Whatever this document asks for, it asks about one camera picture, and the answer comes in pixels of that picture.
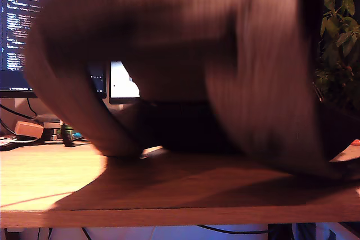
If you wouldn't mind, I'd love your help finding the wide black table leg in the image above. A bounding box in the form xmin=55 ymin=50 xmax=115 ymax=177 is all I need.
xmin=267 ymin=223 xmax=293 ymax=240

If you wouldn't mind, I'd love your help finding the tan cardboard box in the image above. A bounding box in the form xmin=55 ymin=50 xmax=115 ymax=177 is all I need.
xmin=13 ymin=121 xmax=45 ymax=139

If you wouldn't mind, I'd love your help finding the monitor with white screen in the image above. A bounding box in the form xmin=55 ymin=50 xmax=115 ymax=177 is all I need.
xmin=109 ymin=60 xmax=141 ymax=105

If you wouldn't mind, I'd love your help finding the grey fabric backpack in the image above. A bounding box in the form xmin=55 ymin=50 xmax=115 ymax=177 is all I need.
xmin=24 ymin=0 xmax=360 ymax=182

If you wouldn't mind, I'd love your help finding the black cable behind monitor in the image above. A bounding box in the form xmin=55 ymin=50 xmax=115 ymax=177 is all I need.
xmin=0 ymin=104 xmax=36 ymax=120

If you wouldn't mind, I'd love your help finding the flat black desk device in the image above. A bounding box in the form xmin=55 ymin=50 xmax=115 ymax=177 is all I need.
xmin=0 ymin=135 xmax=37 ymax=152

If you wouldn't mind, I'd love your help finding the black backpack shoulder strap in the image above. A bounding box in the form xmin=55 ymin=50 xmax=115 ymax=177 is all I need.
xmin=62 ymin=123 xmax=76 ymax=148

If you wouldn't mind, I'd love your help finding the grey monitor stand base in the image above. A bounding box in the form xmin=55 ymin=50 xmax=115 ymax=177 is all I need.
xmin=33 ymin=113 xmax=61 ymax=123

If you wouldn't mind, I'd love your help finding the green leafy house plant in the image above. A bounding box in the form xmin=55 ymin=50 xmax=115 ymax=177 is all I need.
xmin=312 ymin=0 xmax=360 ymax=117

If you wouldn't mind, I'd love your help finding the monitor with dark code screen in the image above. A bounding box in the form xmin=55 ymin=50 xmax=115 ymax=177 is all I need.
xmin=0 ymin=0 xmax=109 ymax=99

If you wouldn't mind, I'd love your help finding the black cable under table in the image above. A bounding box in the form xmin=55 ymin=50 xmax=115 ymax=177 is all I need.
xmin=196 ymin=224 xmax=271 ymax=235

